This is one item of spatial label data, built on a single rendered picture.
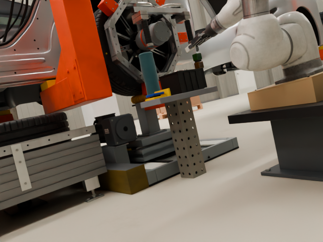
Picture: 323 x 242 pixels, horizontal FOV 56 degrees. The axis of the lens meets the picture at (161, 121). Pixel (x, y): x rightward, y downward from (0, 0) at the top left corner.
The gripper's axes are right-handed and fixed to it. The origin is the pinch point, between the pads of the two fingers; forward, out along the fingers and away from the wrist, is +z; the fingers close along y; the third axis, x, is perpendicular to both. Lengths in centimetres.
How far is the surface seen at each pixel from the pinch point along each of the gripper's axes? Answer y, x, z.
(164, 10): 2.8, -27.8, 3.8
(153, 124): 1, 28, 54
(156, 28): 7.2, -20.3, 11.0
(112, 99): -278, -133, 465
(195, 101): -531, -76, 444
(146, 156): 23, 47, 48
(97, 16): 29, -43, 32
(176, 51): -20.6, -12.7, 26.5
